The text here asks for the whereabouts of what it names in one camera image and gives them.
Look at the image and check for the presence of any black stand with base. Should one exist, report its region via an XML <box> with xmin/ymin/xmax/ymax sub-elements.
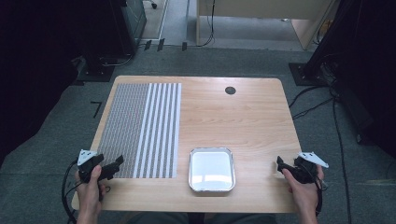
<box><xmin>288</xmin><ymin>0</ymin><xmax>347</xmax><ymax>88</ymax></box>

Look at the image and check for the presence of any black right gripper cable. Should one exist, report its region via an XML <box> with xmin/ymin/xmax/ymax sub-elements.
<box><xmin>314</xmin><ymin>177</ymin><xmax>329</xmax><ymax>217</ymax></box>

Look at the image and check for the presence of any black hanging cable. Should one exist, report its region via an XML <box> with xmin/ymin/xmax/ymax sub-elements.
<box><xmin>197</xmin><ymin>0</ymin><xmax>217</xmax><ymax>49</ymax></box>

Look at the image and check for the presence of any silver metal tray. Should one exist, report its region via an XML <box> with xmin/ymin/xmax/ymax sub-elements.
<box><xmin>188</xmin><ymin>147</ymin><xmax>236</xmax><ymax>193</ymax></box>

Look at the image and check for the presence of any black cabinet with base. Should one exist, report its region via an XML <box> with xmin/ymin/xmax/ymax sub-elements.
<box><xmin>77</xmin><ymin>0</ymin><xmax>148</xmax><ymax>83</ymax></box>

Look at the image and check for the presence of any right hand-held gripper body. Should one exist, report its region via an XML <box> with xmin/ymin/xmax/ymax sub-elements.
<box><xmin>293</xmin><ymin>151</ymin><xmax>330</xmax><ymax>185</ymax></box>

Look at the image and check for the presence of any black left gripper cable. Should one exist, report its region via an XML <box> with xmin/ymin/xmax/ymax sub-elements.
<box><xmin>61</xmin><ymin>160</ymin><xmax>82</xmax><ymax>224</ymax></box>

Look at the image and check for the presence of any grey striped placemat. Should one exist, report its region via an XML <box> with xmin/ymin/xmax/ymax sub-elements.
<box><xmin>96</xmin><ymin>82</ymin><xmax>183</xmax><ymax>180</ymax></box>

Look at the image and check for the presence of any person's right hand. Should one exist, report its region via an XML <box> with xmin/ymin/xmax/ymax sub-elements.
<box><xmin>281</xmin><ymin>165</ymin><xmax>325</xmax><ymax>217</ymax></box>

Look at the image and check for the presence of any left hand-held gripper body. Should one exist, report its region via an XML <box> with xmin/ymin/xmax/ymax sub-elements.
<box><xmin>77</xmin><ymin>148</ymin><xmax>106</xmax><ymax>184</ymax></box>

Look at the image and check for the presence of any person's left hand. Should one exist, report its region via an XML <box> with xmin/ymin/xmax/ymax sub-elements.
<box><xmin>74</xmin><ymin>164</ymin><xmax>107</xmax><ymax>217</ymax></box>

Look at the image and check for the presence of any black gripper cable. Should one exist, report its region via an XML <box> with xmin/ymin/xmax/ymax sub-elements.
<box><xmin>61</xmin><ymin>160</ymin><xmax>82</xmax><ymax>224</ymax></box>
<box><xmin>314</xmin><ymin>177</ymin><xmax>329</xmax><ymax>217</ymax></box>

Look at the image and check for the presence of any long black floor cable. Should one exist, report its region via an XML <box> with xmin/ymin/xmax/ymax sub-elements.
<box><xmin>331</xmin><ymin>98</ymin><xmax>353</xmax><ymax>224</ymax></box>

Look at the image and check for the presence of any black angled tape mark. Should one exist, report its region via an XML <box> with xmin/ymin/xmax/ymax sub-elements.
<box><xmin>90</xmin><ymin>100</ymin><xmax>104</xmax><ymax>119</ymax></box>

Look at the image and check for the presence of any light wooden desk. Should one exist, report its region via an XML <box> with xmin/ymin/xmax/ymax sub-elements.
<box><xmin>195</xmin><ymin>0</ymin><xmax>339</xmax><ymax>51</ymax></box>

